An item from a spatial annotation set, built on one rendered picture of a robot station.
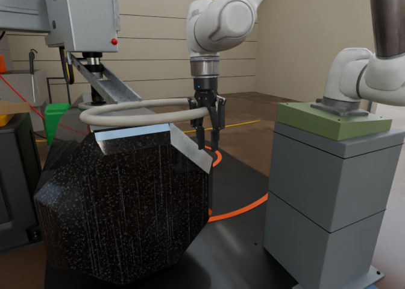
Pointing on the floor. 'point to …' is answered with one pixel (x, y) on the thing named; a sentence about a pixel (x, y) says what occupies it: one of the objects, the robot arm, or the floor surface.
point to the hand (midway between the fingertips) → (207, 140)
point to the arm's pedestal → (328, 204)
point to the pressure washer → (54, 114)
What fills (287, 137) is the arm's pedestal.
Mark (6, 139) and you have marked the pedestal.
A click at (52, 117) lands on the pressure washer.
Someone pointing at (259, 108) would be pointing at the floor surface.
